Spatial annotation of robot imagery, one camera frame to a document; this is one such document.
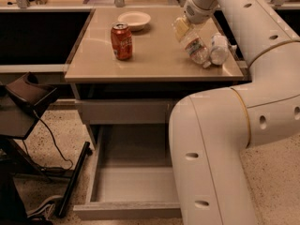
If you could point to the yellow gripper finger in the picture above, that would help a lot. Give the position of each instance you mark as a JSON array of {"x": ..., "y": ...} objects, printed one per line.
[{"x": 181, "y": 25}]

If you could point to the clear plastic water bottle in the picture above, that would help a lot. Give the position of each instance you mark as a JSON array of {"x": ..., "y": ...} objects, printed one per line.
[{"x": 195, "y": 48}]

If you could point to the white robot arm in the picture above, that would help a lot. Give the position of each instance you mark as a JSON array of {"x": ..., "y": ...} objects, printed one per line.
[{"x": 207, "y": 130}]

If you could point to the grey drawer cabinet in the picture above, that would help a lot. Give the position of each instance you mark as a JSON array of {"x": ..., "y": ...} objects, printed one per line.
[{"x": 158, "y": 69}]

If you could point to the closed grey upper drawer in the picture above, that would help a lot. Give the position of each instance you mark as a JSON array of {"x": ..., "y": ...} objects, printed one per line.
[{"x": 124, "y": 111}]

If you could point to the open grey lower drawer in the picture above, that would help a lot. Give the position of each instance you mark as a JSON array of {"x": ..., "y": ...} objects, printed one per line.
[{"x": 132, "y": 175}]

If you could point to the white bowl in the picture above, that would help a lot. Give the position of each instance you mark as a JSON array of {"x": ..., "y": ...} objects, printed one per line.
[{"x": 135, "y": 20}]

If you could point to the orange soda can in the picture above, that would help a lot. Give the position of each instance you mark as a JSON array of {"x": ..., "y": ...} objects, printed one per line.
[{"x": 121, "y": 39}]

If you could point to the black stand leg bar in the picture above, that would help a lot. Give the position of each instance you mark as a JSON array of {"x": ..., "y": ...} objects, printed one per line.
[{"x": 62, "y": 207}]

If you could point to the black device on stand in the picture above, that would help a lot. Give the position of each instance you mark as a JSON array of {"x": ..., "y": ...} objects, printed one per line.
[{"x": 31, "y": 96}]

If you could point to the grey white sneaker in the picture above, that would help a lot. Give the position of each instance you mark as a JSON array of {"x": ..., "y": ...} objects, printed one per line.
[{"x": 46, "y": 208}]

